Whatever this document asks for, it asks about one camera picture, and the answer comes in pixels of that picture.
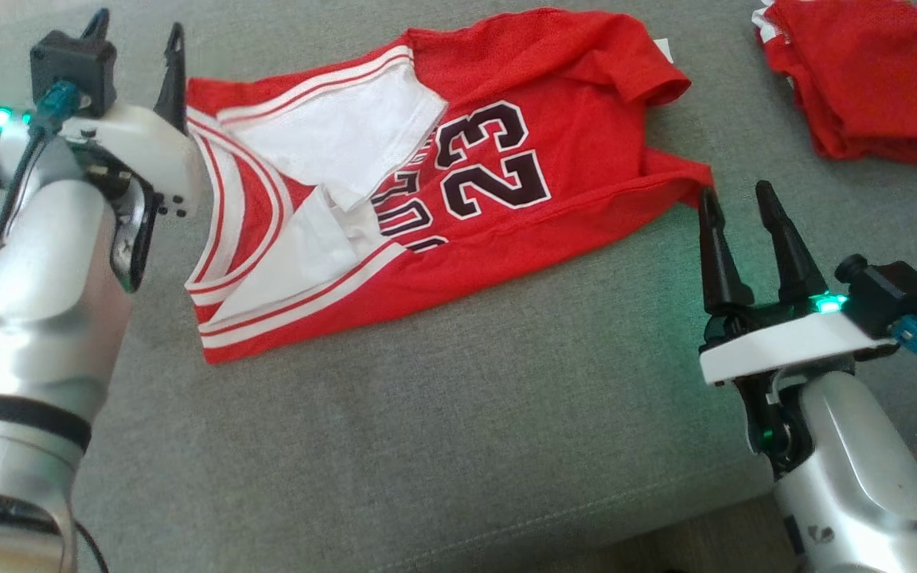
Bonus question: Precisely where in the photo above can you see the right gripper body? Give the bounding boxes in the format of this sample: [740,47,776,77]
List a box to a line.
[697,293,897,387]

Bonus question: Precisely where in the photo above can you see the red mesh shorts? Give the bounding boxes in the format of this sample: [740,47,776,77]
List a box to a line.
[751,0,917,166]

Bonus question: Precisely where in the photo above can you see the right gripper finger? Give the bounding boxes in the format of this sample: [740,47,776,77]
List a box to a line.
[755,181,829,305]
[697,187,755,315]

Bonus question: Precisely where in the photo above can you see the teal left camera connector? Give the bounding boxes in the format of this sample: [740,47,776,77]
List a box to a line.
[33,80,81,136]

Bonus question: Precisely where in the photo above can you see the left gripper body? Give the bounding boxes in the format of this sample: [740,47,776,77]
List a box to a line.
[60,103,209,220]

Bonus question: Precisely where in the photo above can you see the red basketball jersey number 23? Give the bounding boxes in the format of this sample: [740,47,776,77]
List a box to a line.
[184,6,716,365]

